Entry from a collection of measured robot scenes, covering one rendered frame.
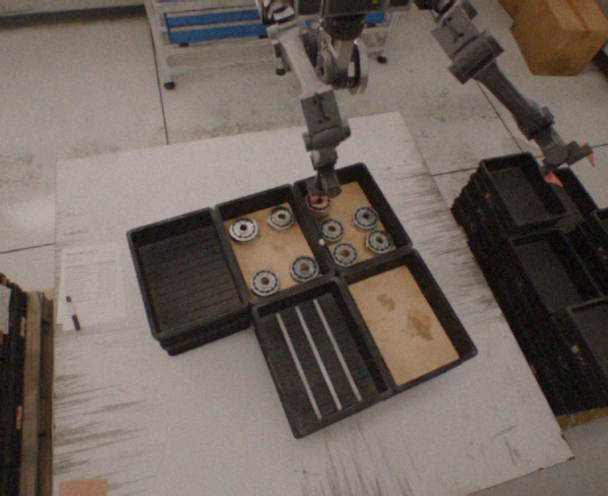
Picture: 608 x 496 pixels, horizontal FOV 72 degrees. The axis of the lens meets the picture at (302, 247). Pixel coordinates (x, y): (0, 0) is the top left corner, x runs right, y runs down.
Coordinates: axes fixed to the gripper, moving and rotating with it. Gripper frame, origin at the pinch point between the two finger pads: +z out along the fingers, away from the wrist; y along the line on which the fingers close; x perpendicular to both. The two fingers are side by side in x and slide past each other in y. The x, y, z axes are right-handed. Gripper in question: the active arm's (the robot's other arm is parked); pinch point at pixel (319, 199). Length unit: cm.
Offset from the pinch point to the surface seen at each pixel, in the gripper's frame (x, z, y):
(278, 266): -18.4, 6.4, -22.2
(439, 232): -21, 18, 49
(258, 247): -8.8, 6.6, -26.6
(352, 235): -15.7, 5.7, 8.1
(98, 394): -36, 21, -90
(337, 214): -5.1, 5.8, 6.7
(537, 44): 125, 67, 250
